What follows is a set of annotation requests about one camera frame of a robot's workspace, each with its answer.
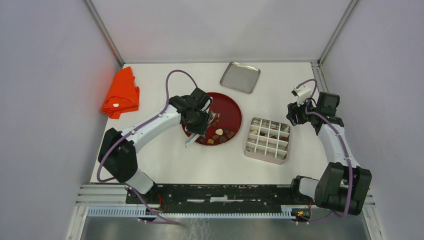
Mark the white heart chocolate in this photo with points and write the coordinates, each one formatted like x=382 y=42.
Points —
x=219 y=132

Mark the brown chocolate piece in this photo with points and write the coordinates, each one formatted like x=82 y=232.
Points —
x=231 y=134

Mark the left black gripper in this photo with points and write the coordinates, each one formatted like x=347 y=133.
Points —
x=201 y=129

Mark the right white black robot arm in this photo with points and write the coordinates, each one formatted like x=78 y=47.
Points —
x=344 y=185

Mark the silver tin lid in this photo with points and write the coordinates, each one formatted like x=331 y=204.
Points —
x=240 y=77

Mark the silver serving tongs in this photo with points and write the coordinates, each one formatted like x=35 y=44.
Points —
x=211 y=117

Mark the red round plate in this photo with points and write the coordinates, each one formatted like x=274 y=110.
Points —
x=230 y=119

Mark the pink tin box with dividers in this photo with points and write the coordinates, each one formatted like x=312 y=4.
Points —
x=264 y=148

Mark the orange folded cloth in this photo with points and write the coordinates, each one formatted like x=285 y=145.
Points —
x=123 y=95

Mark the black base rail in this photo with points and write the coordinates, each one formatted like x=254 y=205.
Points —
x=220 y=198

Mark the dark round chocolate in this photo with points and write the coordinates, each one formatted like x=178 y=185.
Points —
x=222 y=139

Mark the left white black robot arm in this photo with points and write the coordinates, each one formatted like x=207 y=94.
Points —
x=118 y=150

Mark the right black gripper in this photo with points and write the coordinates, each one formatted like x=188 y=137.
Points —
x=294 y=109

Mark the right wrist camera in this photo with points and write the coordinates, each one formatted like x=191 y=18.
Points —
x=302 y=93

